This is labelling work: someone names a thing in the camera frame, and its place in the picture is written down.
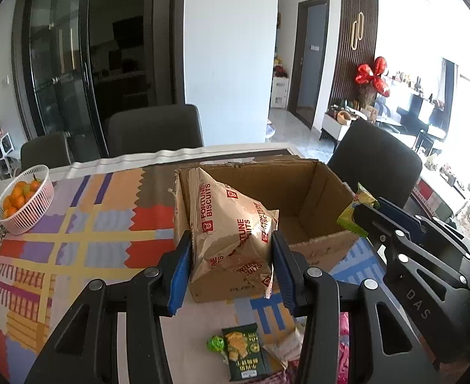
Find yellow green small packet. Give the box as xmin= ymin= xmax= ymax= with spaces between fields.
xmin=336 ymin=183 xmax=380 ymax=237

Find beige fortune biscuits bag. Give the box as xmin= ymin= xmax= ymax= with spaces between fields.
xmin=188 ymin=167 xmax=279 ymax=302

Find pink snack packet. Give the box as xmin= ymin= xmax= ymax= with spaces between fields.
xmin=337 ymin=312 xmax=349 ymax=384

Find black chair right side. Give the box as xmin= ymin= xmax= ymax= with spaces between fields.
xmin=328 ymin=119 xmax=422 ymax=208

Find black chair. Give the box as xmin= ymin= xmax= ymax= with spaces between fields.
xmin=20 ymin=132 xmax=72 ymax=171
xmin=328 ymin=119 xmax=422 ymax=208
xmin=107 ymin=104 xmax=203 ymax=158

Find small green lollipop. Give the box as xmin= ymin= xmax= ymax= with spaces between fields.
xmin=206 ymin=335 xmax=229 ymax=364

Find brown cardboard box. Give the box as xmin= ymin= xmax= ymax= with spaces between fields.
xmin=174 ymin=159 xmax=356 ymax=303

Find white beige snack packet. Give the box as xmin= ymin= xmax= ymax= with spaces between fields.
xmin=264 ymin=322 xmax=305 ymax=369

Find dark green cracker packet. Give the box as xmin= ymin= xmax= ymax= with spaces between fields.
xmin=222 ymin=323 xmax=267 ymax=381

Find colourful patterned table mat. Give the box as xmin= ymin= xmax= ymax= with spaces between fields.
xmin=0 ymin=160 xmax=384 ymax=383

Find white low cabinet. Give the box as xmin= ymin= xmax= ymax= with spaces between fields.
xmin=320 ymin=108 xmax=368 ymax=144

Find red balloon bow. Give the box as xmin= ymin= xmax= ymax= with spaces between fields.
xmin=354 ymin=56 xmax=390 ymax=98

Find white storage shelf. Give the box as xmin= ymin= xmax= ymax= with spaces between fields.
xmin=269 ymin=56 xmax=290 ymax=109

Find black chair far middle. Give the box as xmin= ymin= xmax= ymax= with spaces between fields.
xmin=107 ymin=104 xmax=203 ymax=158

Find white basket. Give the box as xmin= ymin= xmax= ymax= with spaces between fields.
xmin=0 ymin=165 xmax=54 ymax=235

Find dark hallway door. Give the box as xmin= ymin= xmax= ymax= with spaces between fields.
xmin=288 ymin=0 xmax=330 ymax=129

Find oranges in basket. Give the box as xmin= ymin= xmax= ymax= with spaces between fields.
xmin=2 ymin=176 xmax=42 ymax=219

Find black chair far left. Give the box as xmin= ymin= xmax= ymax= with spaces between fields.
xmin=20 ymin=132 xmax=72 ymax=171

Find black glass sliding door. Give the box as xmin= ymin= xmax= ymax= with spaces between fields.
xmin=13 ymin=0 xmax=185 ymax=162

